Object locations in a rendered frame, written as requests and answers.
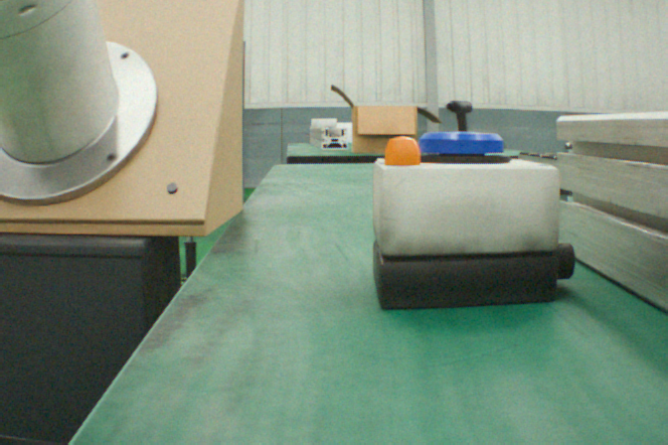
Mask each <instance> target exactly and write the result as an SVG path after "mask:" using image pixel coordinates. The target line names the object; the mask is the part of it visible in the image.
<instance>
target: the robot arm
mask: <svg viewBox="0 0 668 445"><path fill-rule="evenodd" d="M157 108H158V91H157V86H156V82H155V78H154V75H153V72H152V70H151V68H150V66H149V65H148V64H147V63H146V62H145V61H144V60H143V59H142V58H141V57H140V56H139V55H138V54H137V53H135V52H134V51H132V50H130V49H129V48H127V47H124V46H121V45H120V44H117V43H112V42H106V41H105V37H104V33H103V28H102V25H101V20H100V15H99V11H98V6H97V1H96V0H0V200H2V201H5V202H7V203H10V204H14V205H20V206H26V207H34V206H47V205H53V204H59V203H62V202H65V201H68V200H71V199H74V198H77V197H80V196H82V195H84V194H86V193H88V192H90V191H92V190H94V189H96V188H97V187H99V186H100V185H102V184H103V183H105V182H106V181H108V180H109V179H111V178H112V177H113V176H114V175H116V174H117V173H118V172H119V171H120V170H121V169H122V168H124V167H125V166H126V165H127V164H128V163H129V162H130V160H131V159H132V158H133V157H134V156H135V155H136V153H137V152H138V151H139V150H140V148H141V147H142V145H143V143H144V142H145V140H146V139H147V137H148V136H149V133H150V131H151V128H152V126H153V124H154V121H155V117H156V113H157Z"/></svg>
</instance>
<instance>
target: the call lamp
mask: <svg viewBox="0 0 668 445"><path fill-rule="evenodd" d="M385 165H397V166H409V165H420V150H419V148H418V144H417V142H416V141H415V140H414V139H411V138H408V137H405V136H401V137H397V138H393V139H390V140H389V142H388V144H387V147H386V149H385Z"/></svg>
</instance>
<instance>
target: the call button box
mask: <svg viewBox="0 0 668 445"><path fill-rule="evenodd" d="M559 222H560V173H559V171H558V169H557V168H555V167H553V166H550V165H547V164H539V163H533V162H528V161H523V160H521V159H512V158H510V156H503V155H485V156H439V155H438V154H423V155H420V165H409V166H397V165H385V159H378V161H376V162H375V164H374V167H373V230H374V233H375V236H376V239H375V241H374V243H373V275H374V279H375V284H376V288H377V293H378V297H379V302H380V304H381V307H383V308H385V309H406V308H435V307H459V306H480V305H498V304H515V303H531V302H547V301H552V300H554V299H555V297H556V295H557V283H558V280H560V279H570V278H571V277H572V276H573V274H574V270H575V251H574V248H573V246H572V245H571V244H570V243H559Z"/></svg>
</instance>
